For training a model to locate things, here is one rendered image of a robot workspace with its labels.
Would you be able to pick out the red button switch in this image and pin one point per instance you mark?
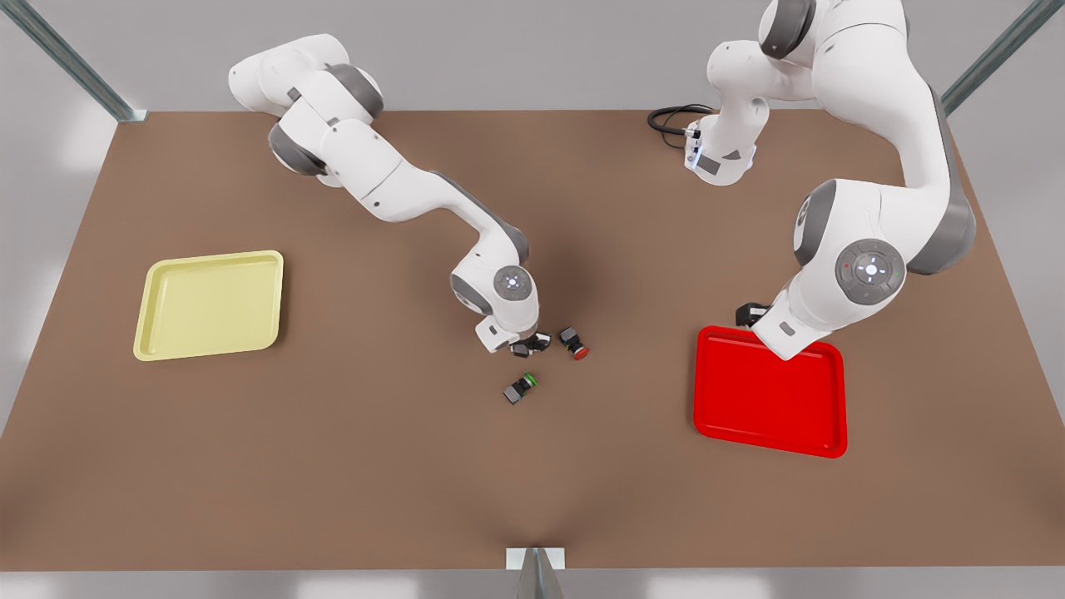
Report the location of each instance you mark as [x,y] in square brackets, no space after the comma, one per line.
[574,342]

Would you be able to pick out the red tray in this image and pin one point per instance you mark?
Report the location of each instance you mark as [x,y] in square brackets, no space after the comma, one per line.
[770,395]

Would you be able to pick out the green button switch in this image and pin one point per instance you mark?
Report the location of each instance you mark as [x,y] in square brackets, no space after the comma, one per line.
[520,388]

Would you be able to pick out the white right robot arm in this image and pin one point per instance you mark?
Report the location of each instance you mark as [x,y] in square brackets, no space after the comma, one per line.
[391,179]

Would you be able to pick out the yellow tray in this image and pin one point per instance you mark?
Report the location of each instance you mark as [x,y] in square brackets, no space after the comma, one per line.
[208,304]

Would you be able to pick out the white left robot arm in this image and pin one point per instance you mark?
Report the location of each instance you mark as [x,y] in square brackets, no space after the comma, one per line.
[882,208]

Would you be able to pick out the silver frame post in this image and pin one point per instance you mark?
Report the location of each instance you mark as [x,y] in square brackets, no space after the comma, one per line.
[66,58]
[990,58]
[535,572]

